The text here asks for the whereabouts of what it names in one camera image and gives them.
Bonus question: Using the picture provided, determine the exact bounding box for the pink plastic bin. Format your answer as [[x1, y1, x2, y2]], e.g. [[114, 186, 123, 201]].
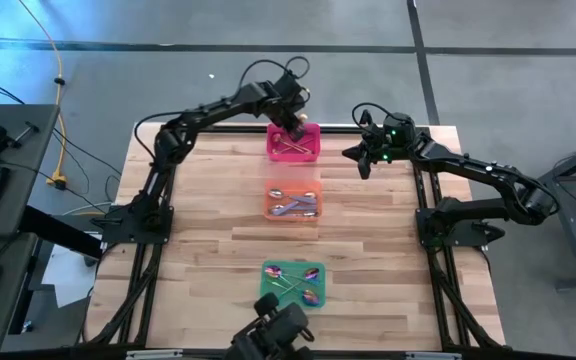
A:
[[265, 122, 322, 164]]

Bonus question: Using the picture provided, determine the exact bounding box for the black table-level camera mount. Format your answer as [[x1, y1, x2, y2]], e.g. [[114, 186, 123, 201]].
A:
[[224, 291, 317, 360]]

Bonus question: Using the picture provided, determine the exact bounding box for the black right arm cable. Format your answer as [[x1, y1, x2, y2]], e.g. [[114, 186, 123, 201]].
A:
[[351, 101, 395, 132]]

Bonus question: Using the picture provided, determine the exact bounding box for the black diagonal bar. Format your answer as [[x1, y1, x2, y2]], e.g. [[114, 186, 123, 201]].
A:
[[17, 204, 105, 262]]

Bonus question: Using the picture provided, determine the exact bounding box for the orange cutting board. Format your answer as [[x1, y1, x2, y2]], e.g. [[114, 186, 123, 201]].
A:
[[262, 179, 325, 223]]

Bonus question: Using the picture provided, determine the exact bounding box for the purple-handled silver utensil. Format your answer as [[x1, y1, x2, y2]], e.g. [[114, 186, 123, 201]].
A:
[[267, 202, 309, 217]]

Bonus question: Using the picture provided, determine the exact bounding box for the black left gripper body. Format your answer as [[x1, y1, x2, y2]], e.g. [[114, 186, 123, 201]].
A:
[[266, 74, 310, 127]]

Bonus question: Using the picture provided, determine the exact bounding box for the yellow cable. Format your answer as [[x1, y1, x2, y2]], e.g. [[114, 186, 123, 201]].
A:
[[16, 0, 70, 192]]

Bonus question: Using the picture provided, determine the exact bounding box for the black desk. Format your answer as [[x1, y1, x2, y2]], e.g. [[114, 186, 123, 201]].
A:
[[0, 103, 62, 354]]

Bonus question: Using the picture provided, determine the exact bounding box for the teal plastic bin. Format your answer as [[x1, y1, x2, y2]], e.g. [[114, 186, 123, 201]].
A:
[[259, 259, 327, 309]]

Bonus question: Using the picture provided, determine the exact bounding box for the gold fork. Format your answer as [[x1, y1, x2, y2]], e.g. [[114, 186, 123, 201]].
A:
[[278, 137, 316, 154]]

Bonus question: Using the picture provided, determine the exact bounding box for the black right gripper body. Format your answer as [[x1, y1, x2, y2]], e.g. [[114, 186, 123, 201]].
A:
[[367, 114, 418, 164]]

